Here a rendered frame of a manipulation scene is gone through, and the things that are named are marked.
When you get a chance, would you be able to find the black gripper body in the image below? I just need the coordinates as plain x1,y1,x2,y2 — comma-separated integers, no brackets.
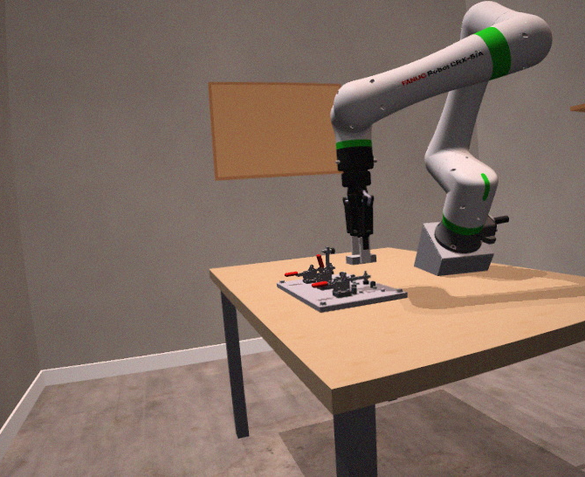
341,170,371,207

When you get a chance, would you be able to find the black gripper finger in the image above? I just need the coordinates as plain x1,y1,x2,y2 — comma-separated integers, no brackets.
352,190,374,263
342,194,360,255

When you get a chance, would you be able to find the toggle clamp with red handle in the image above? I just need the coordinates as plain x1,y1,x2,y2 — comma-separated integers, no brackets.
316,246,335,290
285,263,335,284
312,271,371,298

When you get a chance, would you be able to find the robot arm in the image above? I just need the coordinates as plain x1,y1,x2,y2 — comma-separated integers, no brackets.
330,1,553,253

